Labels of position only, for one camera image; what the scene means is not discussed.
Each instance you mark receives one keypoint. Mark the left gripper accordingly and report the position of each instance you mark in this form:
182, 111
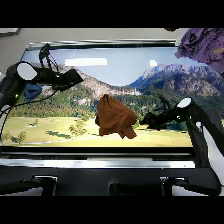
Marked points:
68, 79

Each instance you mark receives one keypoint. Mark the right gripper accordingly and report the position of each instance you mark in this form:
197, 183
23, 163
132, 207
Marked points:
153, 120

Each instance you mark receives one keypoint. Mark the brown garment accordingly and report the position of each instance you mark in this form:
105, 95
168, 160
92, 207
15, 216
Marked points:
115, 116

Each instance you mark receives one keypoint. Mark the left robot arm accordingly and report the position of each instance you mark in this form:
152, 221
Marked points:
13, 81

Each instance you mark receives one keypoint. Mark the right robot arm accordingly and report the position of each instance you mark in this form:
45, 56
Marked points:
200, 126

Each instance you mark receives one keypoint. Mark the blue garment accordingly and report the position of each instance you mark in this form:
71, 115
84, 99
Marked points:
32, 91

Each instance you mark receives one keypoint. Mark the purple patterned garment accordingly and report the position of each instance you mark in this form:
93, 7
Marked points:
203, 46

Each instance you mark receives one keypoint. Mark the silver frame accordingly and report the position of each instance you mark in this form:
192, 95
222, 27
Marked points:
100, 163

